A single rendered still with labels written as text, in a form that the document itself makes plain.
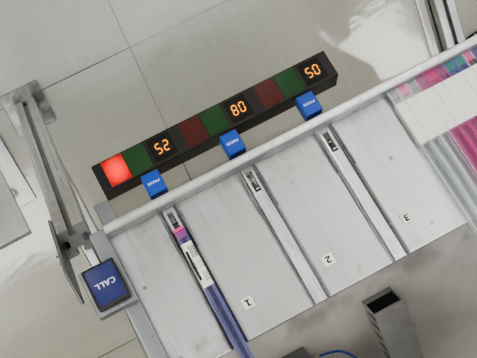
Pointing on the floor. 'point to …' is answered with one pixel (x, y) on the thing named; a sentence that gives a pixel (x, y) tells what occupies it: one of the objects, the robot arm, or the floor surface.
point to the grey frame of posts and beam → (55, 184)
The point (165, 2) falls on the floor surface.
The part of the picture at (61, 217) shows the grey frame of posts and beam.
